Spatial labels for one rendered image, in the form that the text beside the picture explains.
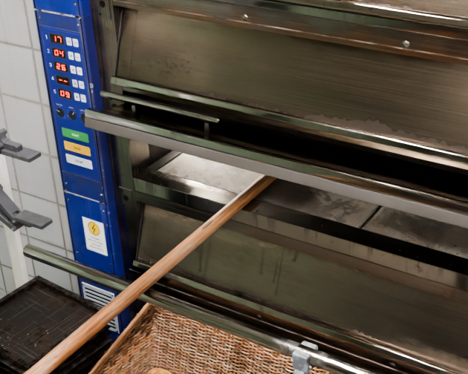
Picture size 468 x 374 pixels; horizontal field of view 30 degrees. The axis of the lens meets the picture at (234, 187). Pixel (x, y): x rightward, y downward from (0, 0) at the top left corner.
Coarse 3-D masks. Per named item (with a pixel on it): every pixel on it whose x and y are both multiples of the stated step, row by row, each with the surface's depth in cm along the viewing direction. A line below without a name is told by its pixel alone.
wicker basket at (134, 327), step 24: (144, 312) 230; (168, 312) 232; (120, 336) 225; (144, 336) 233; (168, 336) 234; (192, 336) 229; (216, 336) 225; (120, 360) 227; (144, 360) 236; (168, 360) 235; (192, 360) 231; (240, 360) 222; (264, 360) 218; (288, 360) 213
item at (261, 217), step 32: (160, 192) 219; (192, 192) 214; (224, 192) 213; (256, 224) 205; (288, 224) 200; (320, 224) 199; (352, 256) 194; (384, 256) 189; (416, 256) 186; (448, 256) 185
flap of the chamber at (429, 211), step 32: (96, 128) 199; (128, 128) 194; (192, 128) 195; (224, 128) 196; (256, 128) 196; (224, 160) 182; (320, 160) 179; (352, 160) 180; (384, 160) 180; (352, 192) 167; (448, 192) 165
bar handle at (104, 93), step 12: (108, 96) 199; (120, 96) 197; (132, 96) 196; (132, 108) 196; (156, 108) 193; (168, 108) 191; (180, 108) 189; (204, 120) 186; (216, 120) 184; (204, 132) 187
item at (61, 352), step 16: (256, 192) 209; (224, 208) 201; (240, 208) 204; (208, 224) 195; (192, 240) 190; (176, 256) 186; (160, 272) 181; (128, 288) 176; (144, 288) 177; (112, 304) 171; (128, 304) 174; (96, 320) 167; (80, 336) 164; (48, 352) 160; (64, 352) 160; (32, 368) 156; (48, 368) 157
